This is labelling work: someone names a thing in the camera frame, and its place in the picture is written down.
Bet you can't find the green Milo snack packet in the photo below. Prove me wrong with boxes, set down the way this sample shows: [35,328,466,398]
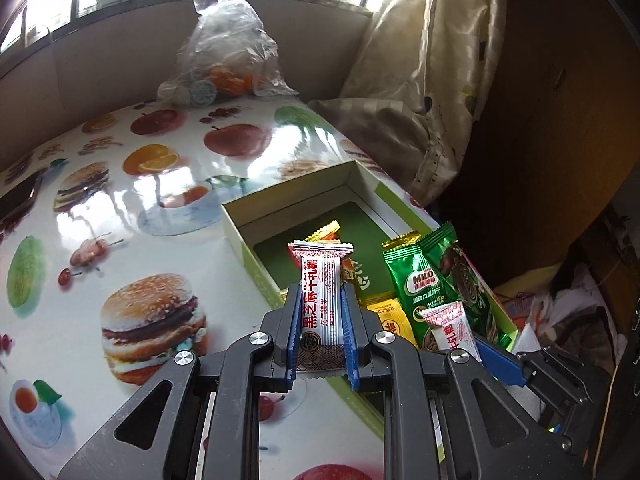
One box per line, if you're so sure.
[382,231,460,350]

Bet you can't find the beige curtain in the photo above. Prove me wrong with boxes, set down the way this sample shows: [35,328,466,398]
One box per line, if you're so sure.
[309,0,506,206]

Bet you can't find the green white cardboard box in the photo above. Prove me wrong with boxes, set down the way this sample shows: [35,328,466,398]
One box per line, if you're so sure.
[220,159,519,441]

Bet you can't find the orange yellow candy wrapper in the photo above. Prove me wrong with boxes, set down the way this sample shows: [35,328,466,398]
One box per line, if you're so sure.
[305,220,341,243]

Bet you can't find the red black snack packet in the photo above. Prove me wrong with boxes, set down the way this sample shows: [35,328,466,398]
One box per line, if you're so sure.
[342,257,384,304]

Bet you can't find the yellow snack packet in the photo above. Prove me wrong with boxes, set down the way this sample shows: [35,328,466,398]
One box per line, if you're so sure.
[366,297,418,347]

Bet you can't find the red white snack packet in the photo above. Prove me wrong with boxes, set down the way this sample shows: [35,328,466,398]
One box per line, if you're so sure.
[420,301,482,362]
[288,240,354,374]

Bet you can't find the black smartphone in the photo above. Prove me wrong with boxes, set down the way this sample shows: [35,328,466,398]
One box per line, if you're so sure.
[0,170,44,222]

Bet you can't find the clear plastic bag with items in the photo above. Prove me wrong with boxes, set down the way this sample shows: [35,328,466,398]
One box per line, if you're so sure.
[156,0,296,107]

